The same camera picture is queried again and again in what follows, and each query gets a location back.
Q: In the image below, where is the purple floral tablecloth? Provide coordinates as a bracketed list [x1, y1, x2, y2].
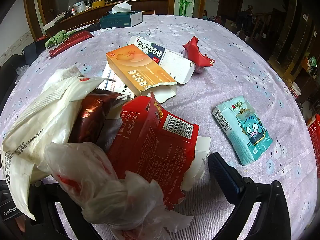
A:
[0, 14, 315, 240]

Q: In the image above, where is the blue cartoon tissue packet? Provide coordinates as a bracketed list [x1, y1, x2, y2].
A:
[212, 95, 274, 165]

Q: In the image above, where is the dark red snack packet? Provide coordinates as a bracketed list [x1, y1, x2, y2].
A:
[67, 91, 125, 145]

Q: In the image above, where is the wooden sideboard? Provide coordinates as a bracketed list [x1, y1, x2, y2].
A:
[37, 0, 173, 38]

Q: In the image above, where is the small white open carton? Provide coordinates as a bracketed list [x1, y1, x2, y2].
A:
[96, 62, 137, 120]

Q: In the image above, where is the red plastic basket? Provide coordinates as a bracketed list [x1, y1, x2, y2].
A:
[307, 114, 320, 183]

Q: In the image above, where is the crumpled red wrapper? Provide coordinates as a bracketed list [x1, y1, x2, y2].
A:
[182, 36, 216, 68]

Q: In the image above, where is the white packaging bag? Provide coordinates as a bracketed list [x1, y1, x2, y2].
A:
[0, 76, 110, 220]

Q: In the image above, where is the white plastic bag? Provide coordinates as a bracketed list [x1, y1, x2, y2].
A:
[44, 141, 194, 240]

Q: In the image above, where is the long red packet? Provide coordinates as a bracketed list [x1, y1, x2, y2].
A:
[48, 31, 94, 57]

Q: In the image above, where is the clear plastic bag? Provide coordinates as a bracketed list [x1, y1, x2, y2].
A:
[15, 64, 30, 84]

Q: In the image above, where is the white and blue medicine box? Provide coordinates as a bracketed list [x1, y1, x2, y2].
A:
[129, 35, 195, 84]

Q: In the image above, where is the green tissue box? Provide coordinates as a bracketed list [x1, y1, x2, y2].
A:
[99, 2, 143, 29]

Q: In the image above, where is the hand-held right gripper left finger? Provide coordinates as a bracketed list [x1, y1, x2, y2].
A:
[25, 179, 100, 240]

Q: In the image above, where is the torn red carton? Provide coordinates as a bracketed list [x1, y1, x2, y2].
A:
[106, 92, 213, 210]

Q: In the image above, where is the green cloth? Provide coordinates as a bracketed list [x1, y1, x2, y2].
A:
[44, 30, 78, 49]

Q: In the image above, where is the round white tin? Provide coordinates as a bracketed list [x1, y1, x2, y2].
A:
[74, 1, 87, 14]

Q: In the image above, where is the white bucket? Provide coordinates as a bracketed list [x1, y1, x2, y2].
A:
[290, 81, 303, 100]

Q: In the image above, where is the dark wooden door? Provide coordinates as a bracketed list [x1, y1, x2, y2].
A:
[217, 0, 245, 23]

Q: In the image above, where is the white paper napkin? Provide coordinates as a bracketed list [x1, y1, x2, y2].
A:
[42, 65, 87, 93]

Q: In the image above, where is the orange medicine box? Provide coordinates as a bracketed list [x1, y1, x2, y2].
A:
[106, 44, 178, 104]

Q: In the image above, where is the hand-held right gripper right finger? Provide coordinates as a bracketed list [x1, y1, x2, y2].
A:
[207, 152, 303, 240]

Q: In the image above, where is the person's left hand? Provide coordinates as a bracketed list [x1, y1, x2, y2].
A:
[14, 216, 27, 233]

